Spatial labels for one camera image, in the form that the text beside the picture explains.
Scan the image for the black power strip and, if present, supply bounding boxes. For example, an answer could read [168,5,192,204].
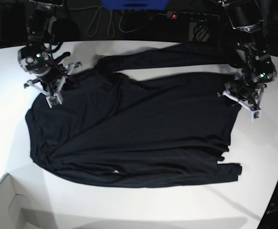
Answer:
[159,11,220,22]

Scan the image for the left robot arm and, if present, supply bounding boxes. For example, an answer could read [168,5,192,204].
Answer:
[219,0,277,121]

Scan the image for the black t-shirt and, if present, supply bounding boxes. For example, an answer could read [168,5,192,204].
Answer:
[25,42,242,188]

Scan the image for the grey cable loops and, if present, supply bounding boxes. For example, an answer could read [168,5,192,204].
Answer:
[57,0,154,38]

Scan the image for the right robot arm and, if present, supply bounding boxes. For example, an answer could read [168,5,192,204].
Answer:
[18,0,82,108]

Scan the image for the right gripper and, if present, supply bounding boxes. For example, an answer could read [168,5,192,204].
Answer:
[24,62,82,108]

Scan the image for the white cardboard box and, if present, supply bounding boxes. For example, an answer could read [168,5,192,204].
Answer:
[0,174,31,229]

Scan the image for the blue plastic bin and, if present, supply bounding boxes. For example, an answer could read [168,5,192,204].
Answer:
[101,0,169,10]

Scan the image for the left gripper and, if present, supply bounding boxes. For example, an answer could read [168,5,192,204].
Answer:
[218,81,266,121]

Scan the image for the black cable bundle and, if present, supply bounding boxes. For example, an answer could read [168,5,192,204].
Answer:
[189,20,213,42]

